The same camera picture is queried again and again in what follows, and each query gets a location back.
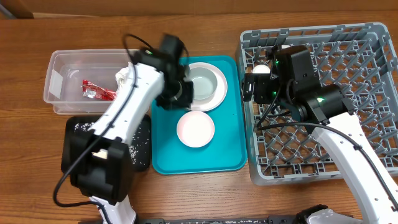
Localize white paper cup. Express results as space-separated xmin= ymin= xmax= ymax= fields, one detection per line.
xmin=252 ymin=64 xmax=271 ymax=74

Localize white bowl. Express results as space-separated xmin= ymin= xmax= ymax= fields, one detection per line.
xmin=189 ymin=67 xmax=218 ymax=100

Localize large white plate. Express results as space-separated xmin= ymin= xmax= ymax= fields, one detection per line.
xmin=189 ymin=62 xmax=228 ymax=111

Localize small white plate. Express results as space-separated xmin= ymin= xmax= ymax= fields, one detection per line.
xmin=177 ymin=111 xmax=215 ymax=148

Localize white napkin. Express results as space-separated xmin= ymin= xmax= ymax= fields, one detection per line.
xmin=115 ymin=62 xmax=131 ymax=92

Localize rice and food scraps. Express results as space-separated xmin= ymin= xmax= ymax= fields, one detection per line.
xmin=74 ymin=121 xmax=150 ymax=166

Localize red snack wrapper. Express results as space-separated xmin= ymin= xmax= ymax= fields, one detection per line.
xmin=82 ymin=80 xmax=116 ymax=101

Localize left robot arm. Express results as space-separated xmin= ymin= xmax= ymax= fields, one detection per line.
xmin=52 ymin=34 xmax=193 ymax=223

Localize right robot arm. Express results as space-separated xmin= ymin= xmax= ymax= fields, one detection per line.
xmin=243 ymin=45 xmax=397 ymax=223

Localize grey dishwasher rack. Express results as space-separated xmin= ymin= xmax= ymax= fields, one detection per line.
xmin=236 ymin=22 xmax=397 ymax=185

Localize black tray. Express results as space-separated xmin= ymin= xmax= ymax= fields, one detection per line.
xmin=61 ymin=114 xmax=152 ymax=172

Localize teal serving tray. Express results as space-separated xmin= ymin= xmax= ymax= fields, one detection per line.
xmin=151 ymin=55 xmax=247 ymax=175

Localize clear plastic bin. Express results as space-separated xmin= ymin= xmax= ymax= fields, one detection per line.
xmin=44 ymin=49 xmax=129 ymax=114

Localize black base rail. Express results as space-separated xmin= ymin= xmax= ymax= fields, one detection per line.
xmin=136 ymin=215 xmax=306 ymax=224

